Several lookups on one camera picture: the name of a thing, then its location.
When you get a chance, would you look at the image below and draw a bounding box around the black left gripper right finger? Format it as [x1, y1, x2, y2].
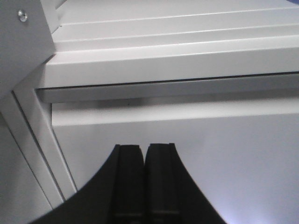
[145, 143, 225, 224]

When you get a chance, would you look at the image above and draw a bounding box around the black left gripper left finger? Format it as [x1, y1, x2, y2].
[33, 145, 145, 224]

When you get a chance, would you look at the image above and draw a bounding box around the white cabinet frame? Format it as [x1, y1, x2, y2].
[0, 0, 299, 224]

